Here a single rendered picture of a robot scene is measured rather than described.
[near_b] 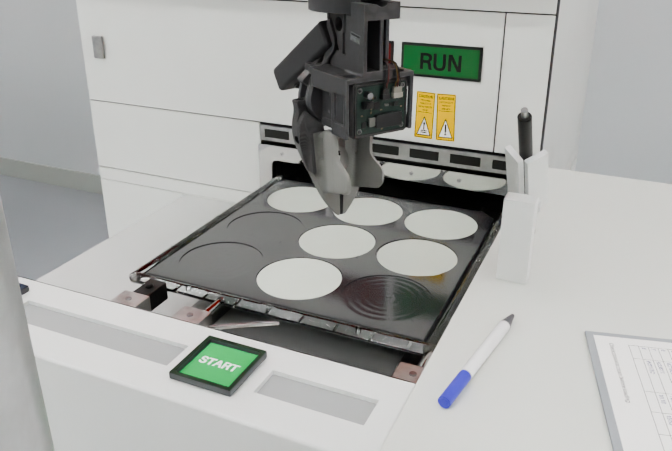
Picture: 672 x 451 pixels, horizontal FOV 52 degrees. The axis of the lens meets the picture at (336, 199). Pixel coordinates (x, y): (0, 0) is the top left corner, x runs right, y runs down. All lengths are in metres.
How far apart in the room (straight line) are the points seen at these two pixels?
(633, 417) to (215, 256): 0.53
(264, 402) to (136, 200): 0.89
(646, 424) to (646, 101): 2.02
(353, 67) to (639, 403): 0.34
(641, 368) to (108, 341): 0.43
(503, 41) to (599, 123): 1.56
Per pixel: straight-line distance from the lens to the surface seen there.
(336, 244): 0.89
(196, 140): 1.24
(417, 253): 0.88
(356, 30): 0.59
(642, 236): 0.84
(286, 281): 0.81
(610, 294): 0.70
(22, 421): 0.22
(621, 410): 0.55
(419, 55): 1.02
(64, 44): 3.53
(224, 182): 1.23
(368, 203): 1.02
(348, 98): 0.58
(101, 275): 1.04
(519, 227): 0.67
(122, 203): 1.40
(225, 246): 0.90
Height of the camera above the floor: 1.29
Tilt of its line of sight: 22 degrees down
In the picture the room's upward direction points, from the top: straight up
